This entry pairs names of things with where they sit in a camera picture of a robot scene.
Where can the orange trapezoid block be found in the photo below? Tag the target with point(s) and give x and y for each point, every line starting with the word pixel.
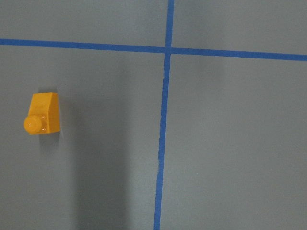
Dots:
pixel 43 115

